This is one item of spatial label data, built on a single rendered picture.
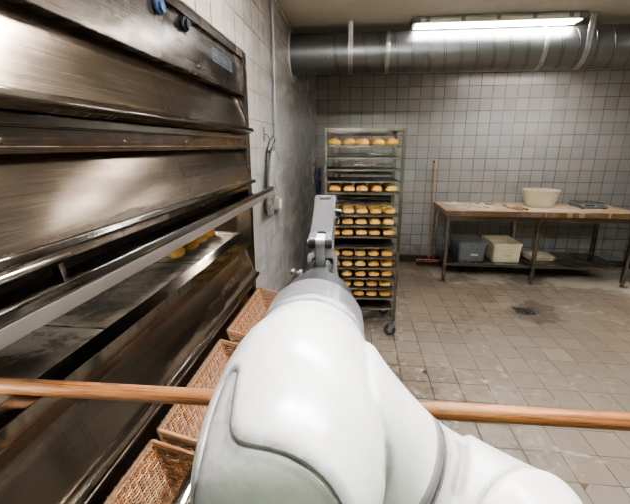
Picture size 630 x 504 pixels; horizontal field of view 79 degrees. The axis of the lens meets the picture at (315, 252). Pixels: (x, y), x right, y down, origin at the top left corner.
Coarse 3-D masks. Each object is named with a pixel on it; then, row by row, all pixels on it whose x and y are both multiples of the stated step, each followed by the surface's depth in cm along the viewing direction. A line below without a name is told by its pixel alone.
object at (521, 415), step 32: (0, 384) 73; (32, 384) 73; (64, 384) 72; (96, 384) 72; (128, 384) 72; (448, 416) 66; (480, 416) 66; (512, 416) 66; (544, 416) 65; (576, 416) 65; (608, 416) 65
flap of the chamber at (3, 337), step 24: (192, 216) 144; (144, 240) 104; (192, 240) 104; (96, 264) 82; (144, 264) 81; (24, 288) 71; (96, 288) 66; (48, 312) 56; (0, 336) 48; (24, 336) 52
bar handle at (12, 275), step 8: (56, 256) 64; (64, 256) 65; (32, 264) 59; (40, 264) 60; (48, 264) 62; (56, 264) 64; (8, 272) 55; (16, 272) 56; (24, 272) 57; (32, 272) 59; (56, 272) 64; (64, 272) 64; (0, 280) 53; (8, 280) 55; (56, 280) 64
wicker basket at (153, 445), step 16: (144, 448) 104; (160, 448) 107; (176, 448) 106; (144, 464) 102; (160, 464) 108; (128, 480) 95; (144, 480) 101; (160, 480) 107; (176, 480) 109; (112, 496) 90; (128, 496) 95; (144, 496) 100; (160, 496) 106
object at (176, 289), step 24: (240, 240) 196; (216, 264) 164; (168, 288) 129; (144, 312) 111; (96, 336) 97; (120, 336) 98; (72, 360) 86; (96, 360) 89; (0, 408) 70; (24, 408) 70; (48, 408) 75; (0, 432) 65
